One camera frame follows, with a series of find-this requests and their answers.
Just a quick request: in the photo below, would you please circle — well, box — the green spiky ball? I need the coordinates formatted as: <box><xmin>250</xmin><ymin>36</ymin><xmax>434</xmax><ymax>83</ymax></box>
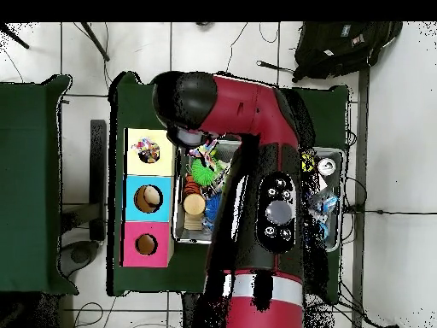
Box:
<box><xmin>190</xmin><ymin>159</ymin><xmax>219</xmax><ymax>187</ymax></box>

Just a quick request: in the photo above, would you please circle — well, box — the polka-dot cloth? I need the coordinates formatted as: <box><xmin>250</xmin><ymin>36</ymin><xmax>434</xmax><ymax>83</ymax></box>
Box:
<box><xmin>189</xmin><ymin>138</ymin><xmax>224</xmax><ymax>171</ymax></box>

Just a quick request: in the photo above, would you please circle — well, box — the grey round base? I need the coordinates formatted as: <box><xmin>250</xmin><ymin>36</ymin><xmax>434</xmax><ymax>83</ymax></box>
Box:
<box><xmin>60</xmin><ymin>240</ymin><xmax>100</xmax><ymax>278</ymax></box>

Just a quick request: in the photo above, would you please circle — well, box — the tan round wooden block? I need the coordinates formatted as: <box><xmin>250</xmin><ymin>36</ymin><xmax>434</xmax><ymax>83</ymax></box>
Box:
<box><xmin>184</xmin><ymin>192</ymin><xmax>207</xmax><ymax>216</ymax></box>

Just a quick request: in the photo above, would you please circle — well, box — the blue spiky ball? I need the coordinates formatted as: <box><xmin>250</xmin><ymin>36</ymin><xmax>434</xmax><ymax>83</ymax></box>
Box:
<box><xmin>203</xmin><ymin>194</ymin><xmax>223</xmax><ymax>226</ymax></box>

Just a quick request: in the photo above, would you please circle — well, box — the wooden box with three holes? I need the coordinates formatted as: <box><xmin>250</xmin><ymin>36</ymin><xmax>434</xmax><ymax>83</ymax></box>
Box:
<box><xmin>122</xmin><ymin>127</ymin><xmax>180</xmax><ymax>269</ymax></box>

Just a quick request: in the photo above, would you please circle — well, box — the dark green side tablecloth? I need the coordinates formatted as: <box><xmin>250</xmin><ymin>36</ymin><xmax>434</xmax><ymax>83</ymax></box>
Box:
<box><xmin>0</xmin><ymin>73</ymin><xmax>78</xmax><ymax>295</ymax></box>

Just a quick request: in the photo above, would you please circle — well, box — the thin black floor cable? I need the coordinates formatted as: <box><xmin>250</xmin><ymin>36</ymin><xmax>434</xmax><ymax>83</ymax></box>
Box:
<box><xmin>221</xmin><ymin>21</ymin><xmax>250</xmax><ymax>73</ymax></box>

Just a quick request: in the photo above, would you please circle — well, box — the black cable with plug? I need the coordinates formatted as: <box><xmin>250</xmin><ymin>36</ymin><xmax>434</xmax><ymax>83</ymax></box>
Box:
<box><xmin>256</xmin><ymin>60</ymin><xmax>296</xmax><ymax>75</ymax></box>

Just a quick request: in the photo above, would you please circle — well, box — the clear mesh bin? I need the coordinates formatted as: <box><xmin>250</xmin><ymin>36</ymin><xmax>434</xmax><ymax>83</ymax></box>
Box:
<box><xmin>172</xmin><ymin>139</ymin><xmax>347</xmax><ymax>253</ymax></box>

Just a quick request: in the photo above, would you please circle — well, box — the black tripod leg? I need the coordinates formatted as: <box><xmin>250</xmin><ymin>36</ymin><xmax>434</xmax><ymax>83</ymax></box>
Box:
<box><xmin>80</xmin><ymin>21</ymin><xmax>110</xmax><ymax>62</ymax></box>
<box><xmin>0</xmin><ymin>23</ymin><xmax>32</xmax><ymax>50</ymax></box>

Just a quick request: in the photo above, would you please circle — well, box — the white patterned cloth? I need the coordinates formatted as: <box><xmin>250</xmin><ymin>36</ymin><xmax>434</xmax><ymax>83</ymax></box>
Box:
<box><xmin>132</xmin><ymin>138</ymin><xmax>162</xmax><ymax>164</ymax></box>

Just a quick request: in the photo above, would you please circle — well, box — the black backpack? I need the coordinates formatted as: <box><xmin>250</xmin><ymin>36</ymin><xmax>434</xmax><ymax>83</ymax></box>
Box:
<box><xmin>292</xmin><ymin>21</ymin><xmax>404</xmax><ymax>83</ymax></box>

